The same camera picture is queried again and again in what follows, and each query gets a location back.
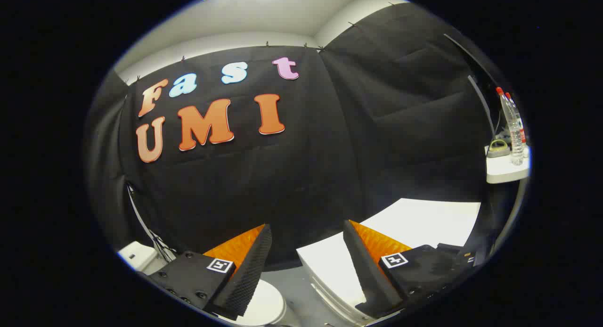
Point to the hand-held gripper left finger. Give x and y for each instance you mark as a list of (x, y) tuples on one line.
[(252, 270)]

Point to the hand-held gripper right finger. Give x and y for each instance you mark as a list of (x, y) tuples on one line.
[(365, 270)]

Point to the white toilet lid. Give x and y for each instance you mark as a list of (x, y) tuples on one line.
[(268, 301)]

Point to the white toilet tank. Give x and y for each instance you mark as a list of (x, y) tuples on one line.
[(136, 255)]

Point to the white drawer cabinet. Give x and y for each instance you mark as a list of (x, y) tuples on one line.
[(424, 223)]

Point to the black block on cabinet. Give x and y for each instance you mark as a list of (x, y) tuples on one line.
[(450, 247)]

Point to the black backdrop cloth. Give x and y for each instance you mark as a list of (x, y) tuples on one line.
[(306, 176)]

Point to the white side shelf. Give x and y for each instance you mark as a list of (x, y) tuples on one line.
[(504, 174)]

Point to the grey tape roll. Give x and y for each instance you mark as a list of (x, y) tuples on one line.
[(498, 151)]

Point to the clear red-capped water bottle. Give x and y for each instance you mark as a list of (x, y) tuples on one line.
[(516, 138), (520, 122)]

